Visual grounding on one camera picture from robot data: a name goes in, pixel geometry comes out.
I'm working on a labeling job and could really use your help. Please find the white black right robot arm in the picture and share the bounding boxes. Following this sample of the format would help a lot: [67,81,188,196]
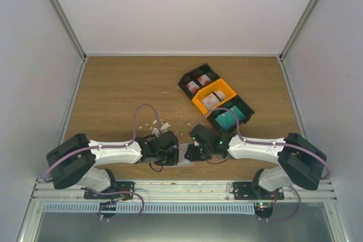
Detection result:
[184,124,327,199]

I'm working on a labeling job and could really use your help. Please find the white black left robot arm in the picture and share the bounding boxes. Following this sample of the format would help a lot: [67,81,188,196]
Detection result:
[43,131,179,199]

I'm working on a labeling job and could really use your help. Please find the teal cards stack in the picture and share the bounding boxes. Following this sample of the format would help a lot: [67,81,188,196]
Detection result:
[216,106,245,131]

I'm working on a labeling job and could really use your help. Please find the pink patterned cards in bin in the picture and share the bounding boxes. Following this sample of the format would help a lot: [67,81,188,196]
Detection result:
[201,91,226,111]

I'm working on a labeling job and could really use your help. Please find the red white cards in bin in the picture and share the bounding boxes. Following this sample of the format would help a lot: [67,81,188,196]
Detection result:
[186,74,212,94]

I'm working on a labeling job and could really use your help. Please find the black bin right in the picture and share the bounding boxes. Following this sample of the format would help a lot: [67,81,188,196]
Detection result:
[207,95,255,134]

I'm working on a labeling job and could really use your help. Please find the yellow plastic bin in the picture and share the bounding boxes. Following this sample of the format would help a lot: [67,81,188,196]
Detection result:
[192,78,237,114]

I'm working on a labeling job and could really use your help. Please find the black divided bin left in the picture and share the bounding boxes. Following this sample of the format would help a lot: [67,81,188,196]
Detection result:
[178,63,220,100]

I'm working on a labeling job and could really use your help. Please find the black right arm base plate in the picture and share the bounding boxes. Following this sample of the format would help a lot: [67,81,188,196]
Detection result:
[228,181,285,201]

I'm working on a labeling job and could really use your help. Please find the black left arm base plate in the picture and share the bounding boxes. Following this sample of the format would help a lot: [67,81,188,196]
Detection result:
[82,181,135,201]

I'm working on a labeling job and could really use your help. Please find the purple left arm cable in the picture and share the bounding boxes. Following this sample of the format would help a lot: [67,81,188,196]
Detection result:
[43,103,162,182]

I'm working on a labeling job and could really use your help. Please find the grey slotted cable duct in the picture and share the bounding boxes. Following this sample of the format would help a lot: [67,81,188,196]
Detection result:
[43,202,255,215]

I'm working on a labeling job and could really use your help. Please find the aluminium front rail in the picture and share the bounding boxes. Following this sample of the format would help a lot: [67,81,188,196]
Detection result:
[31,180,337,202]

